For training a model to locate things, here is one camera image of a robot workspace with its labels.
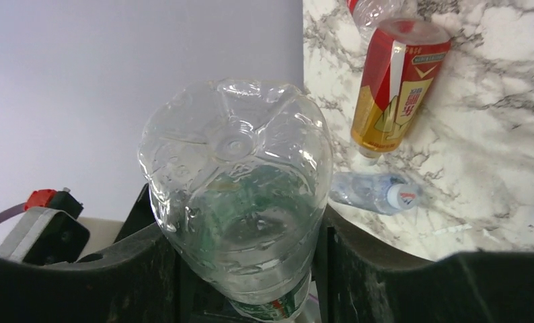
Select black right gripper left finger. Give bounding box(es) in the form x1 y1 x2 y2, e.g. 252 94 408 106
0 223 180 322

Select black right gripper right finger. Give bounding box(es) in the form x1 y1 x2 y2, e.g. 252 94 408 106
315 207 534 322

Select dark green label clear bottle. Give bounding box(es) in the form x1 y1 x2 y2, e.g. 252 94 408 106
138 79 333 322

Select red gold label bottle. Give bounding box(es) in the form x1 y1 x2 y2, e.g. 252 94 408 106
350 17 451 165

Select clear bottle pale blue cap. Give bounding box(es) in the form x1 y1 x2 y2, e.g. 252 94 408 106
329 172 422 215

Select red label bottle top left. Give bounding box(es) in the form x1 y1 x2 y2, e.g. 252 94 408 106
344 0 418 32

